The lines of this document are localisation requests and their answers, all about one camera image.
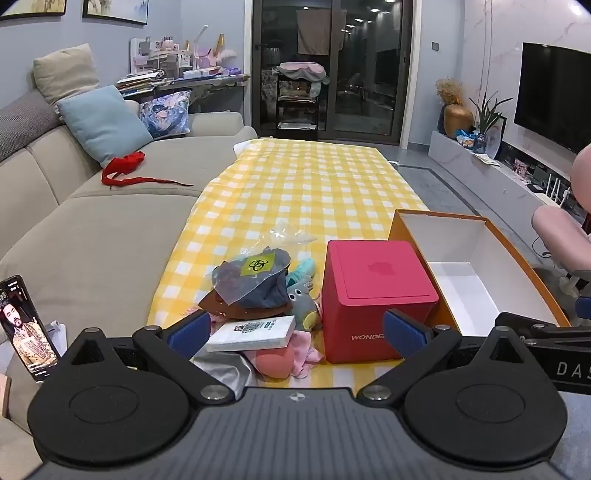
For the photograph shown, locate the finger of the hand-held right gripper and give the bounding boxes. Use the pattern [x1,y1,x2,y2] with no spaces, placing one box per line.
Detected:
[495,312,591,345]

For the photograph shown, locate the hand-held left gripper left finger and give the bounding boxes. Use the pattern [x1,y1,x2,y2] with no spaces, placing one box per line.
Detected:
[59,309,234,403]

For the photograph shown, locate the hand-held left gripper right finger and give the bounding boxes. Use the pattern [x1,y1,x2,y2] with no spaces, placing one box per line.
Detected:
[355,308,536,404]

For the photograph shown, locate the brown leather piece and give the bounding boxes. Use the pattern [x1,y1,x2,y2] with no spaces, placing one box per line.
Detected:
[198,291,294,321]

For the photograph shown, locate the silver bag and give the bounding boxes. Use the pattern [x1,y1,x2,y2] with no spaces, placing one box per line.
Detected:
[193,353,259,400]

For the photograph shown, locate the white card packet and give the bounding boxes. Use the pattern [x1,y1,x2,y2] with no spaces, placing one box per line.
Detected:
[205,316,296,352]

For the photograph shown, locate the bagged dark cloth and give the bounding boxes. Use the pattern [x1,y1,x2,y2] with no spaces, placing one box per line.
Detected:
[211,247,293,308]

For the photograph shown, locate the pink round plush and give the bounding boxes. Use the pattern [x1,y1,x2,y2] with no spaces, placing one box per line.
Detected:
[254,344,298,379]

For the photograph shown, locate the orange cardboard box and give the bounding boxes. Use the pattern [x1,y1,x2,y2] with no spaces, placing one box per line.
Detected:
[387,209,571,340]

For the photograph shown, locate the pink cloth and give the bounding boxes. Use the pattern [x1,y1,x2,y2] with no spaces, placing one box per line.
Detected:
[288,330,324,379]

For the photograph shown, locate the grey plush toy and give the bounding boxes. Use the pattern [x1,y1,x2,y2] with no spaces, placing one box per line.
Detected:
[286,276,322,330]

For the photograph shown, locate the red cube box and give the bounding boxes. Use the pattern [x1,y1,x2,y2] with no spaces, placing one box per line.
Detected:
[321,239,439,364]

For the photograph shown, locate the pink chair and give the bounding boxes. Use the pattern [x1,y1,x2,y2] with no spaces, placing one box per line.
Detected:
[531,143,591,319]

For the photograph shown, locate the white phone stand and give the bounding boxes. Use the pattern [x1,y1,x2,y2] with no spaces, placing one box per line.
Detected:
[44,320,68,358]

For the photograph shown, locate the white router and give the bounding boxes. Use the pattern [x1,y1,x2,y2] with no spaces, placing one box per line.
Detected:
[542,178,573,204]

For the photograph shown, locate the beige sofa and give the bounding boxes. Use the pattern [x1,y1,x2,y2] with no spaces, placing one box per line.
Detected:
[0,88,259,480]

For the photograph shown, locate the white television cabinet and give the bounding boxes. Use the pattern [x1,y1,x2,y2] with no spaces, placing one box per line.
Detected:
[428,130,591,232]

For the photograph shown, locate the smartphone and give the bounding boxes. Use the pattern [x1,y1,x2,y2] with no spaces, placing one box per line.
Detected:
[0,274,61,381]

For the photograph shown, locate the yellow checked tablecloth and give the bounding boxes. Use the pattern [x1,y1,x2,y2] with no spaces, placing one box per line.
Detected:
[145,137,432,402]

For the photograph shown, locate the red cloth strip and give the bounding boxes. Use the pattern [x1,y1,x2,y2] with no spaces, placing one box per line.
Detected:
[102,150,195,189]

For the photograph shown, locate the potted green plant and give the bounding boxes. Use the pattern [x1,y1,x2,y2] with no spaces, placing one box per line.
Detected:
[468,90,514,153]

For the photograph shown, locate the golden vase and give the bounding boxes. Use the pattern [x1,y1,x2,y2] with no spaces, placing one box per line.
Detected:
[443,104,475,138]

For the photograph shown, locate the printed blue pillow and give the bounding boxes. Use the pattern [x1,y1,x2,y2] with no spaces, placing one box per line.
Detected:
[139,90,192,139]

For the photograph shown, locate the light blue pillow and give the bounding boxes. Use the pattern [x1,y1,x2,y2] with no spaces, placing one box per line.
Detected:
[58,85,154,168]

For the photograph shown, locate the dried flowers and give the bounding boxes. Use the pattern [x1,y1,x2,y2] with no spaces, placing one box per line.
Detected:
[435,78,464,106]

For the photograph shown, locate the dark shelf rack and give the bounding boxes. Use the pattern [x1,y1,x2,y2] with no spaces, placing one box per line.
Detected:
[276,69,320,141]

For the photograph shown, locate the cluttered desk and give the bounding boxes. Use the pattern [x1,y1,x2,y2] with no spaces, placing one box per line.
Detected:
[117,71,250,114]

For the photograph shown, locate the stack of books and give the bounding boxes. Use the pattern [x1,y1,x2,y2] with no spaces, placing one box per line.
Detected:
[115,76,160,96]

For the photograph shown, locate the grey pillow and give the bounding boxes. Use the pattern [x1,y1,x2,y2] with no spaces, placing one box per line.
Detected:
[0,95,63,162]

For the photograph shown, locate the glass sliding door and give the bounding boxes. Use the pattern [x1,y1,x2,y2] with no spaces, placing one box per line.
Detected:
[252,0,419,148]

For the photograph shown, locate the white desk organiser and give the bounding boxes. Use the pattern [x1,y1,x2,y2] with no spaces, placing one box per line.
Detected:
[130,37,190,77]

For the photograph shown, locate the pink cushion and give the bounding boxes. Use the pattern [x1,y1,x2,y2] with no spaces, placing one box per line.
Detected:
[272,61,331,85]

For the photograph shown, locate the beige pillow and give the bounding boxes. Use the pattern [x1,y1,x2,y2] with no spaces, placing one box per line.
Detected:
[33,44,100,106]

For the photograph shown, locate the hanging towel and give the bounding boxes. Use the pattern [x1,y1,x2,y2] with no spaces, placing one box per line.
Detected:
[295,9,331,55]

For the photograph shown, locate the wall television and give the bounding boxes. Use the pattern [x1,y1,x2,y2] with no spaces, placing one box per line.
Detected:
[514,42,591,155]

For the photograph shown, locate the framed wall picture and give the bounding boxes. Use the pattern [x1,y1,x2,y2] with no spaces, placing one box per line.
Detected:
[0,0,70,19]
[82,0,149,25]

